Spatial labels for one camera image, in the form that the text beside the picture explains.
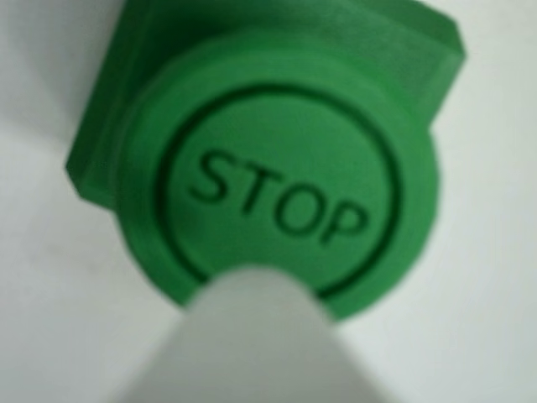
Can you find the green round STOP button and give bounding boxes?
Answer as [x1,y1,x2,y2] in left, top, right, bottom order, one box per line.
[118,35,442,325]

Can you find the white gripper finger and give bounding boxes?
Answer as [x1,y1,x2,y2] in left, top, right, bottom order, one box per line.
[112,265,400,403]

